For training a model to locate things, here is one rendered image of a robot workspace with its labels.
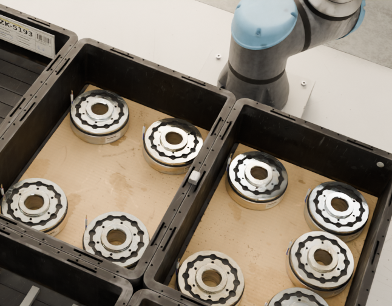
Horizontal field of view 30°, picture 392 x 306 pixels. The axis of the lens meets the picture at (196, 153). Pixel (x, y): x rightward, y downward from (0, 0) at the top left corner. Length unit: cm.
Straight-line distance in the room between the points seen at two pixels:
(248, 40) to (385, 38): 160
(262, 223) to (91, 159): 31
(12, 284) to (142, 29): 75
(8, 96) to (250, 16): 46
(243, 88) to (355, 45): 143
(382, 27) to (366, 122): 140
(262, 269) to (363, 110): 56
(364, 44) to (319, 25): 145
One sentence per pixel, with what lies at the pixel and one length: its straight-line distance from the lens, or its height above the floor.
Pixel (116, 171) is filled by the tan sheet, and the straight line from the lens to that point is 125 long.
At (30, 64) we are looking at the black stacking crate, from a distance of 142.
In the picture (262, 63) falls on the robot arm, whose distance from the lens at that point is 140.
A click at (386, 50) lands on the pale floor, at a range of 287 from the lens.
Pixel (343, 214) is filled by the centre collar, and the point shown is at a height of 87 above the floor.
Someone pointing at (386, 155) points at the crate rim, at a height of 93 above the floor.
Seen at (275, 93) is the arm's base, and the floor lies 79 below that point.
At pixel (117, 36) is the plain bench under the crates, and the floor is 70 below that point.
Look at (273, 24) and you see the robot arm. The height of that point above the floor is 96.
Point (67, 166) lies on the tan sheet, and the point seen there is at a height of 83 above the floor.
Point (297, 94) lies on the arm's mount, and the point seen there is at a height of 74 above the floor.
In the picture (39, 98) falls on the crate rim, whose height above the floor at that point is 93.
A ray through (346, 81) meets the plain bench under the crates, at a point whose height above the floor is 70.
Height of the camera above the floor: 183
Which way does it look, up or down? 51 degrees down
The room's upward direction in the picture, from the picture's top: 10 degrees clockwise
